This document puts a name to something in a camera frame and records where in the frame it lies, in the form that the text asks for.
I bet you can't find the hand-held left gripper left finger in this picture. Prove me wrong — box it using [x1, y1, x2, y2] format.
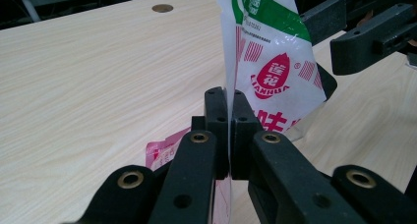
[191, 85, 230, 181]

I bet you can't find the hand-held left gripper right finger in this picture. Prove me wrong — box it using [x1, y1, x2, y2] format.
[230, 89, 264, 181]

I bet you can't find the red white seasoning packet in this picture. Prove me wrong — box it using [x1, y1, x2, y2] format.
[146, 0, 328, 224]

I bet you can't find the white desk leg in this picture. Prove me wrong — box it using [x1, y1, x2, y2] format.
[14, 0, 42, 24]

